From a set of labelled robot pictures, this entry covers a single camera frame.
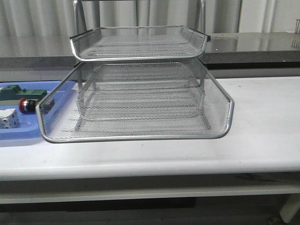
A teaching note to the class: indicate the silver mesh tray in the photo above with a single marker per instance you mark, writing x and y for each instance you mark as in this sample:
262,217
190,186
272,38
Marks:
219,107
139,106
139,43

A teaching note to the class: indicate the green terminal block module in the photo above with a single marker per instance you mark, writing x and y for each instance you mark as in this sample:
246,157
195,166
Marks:
15,92

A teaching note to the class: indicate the grey stone counter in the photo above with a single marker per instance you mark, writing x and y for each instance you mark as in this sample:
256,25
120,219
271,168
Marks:
224,51

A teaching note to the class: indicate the blue plastic tray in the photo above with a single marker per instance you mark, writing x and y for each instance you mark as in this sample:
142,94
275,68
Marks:
28,122

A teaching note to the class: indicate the red emergency stop button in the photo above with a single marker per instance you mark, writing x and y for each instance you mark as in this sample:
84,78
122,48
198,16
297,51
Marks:
29,105

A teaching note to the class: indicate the white electrical connector block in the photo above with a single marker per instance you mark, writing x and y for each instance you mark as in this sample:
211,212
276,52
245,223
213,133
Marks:
9,118

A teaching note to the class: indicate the grey metal rack frame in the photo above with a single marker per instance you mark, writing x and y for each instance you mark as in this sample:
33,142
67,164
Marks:
199,14

